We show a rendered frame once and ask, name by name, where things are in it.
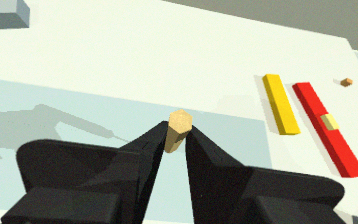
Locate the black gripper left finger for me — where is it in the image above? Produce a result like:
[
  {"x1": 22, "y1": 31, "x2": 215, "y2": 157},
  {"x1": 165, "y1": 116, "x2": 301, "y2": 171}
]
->
[{"x1": 15, "y1": 121, "x2": 168, "y2": 224}]

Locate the red flat bar with pale yellow patch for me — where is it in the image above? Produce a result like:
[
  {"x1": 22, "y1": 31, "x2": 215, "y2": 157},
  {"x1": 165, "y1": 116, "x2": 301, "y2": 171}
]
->
[{"x1": 291, "y1": 83, "x2": 358, "y2": 178}]

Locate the small brown block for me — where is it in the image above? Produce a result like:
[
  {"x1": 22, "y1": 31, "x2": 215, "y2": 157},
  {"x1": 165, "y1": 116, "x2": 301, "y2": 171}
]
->
[{"x1": 340, "y1": 78, "x2": 353, "y2": 87}]

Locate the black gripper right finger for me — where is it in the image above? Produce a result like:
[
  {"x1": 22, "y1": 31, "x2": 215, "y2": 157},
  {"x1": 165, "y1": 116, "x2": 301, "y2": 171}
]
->
[{"x1": 185, "y1": 125, "x2": 346, "y2": 224}]

